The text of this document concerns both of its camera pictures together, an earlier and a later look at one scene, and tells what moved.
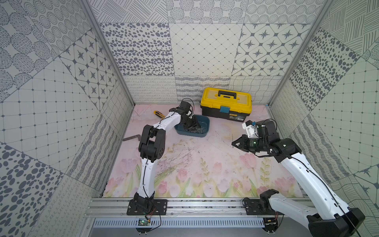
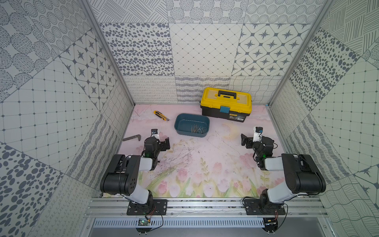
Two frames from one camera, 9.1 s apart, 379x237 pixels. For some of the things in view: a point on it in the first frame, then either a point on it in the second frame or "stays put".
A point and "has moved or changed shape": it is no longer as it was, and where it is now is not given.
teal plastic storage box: [202, 131] stays put
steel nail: [201, 130] has moved or changed shape
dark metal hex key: [138, 136] stays put
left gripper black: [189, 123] to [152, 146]
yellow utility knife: [159, 114] stays put
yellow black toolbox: [226, 104] stays put
